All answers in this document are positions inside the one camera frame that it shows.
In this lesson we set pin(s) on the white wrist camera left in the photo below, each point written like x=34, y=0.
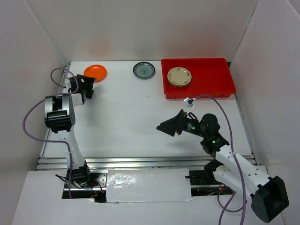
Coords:
x=67, y=85

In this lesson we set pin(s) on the aluminium rail frame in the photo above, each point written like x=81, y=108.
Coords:
x=117, y=127

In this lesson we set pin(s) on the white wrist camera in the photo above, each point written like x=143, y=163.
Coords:
x=67, y=85
x=189, y=102

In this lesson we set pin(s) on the orange plate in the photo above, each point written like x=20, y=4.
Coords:
x=98, y=72

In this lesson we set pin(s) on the red plastic bin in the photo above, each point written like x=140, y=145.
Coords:
x=208, y=76

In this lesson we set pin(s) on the cream plate with markings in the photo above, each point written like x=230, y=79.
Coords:
x=179, y=75

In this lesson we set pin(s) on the white foil cover sheet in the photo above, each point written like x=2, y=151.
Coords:
x=148, y=186

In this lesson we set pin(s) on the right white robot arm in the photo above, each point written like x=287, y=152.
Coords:
x=267, y=195

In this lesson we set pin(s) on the blue grey patterned plate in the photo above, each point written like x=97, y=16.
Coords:
x=144, y=70

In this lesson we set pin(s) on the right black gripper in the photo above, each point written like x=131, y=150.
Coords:
x=176, y=123

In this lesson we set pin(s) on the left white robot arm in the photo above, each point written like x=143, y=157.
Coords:
x=60, y=119

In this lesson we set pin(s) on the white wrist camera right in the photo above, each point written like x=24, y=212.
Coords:
x=189, y=102

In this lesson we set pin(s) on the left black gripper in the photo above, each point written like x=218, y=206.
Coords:
x=88, y=82

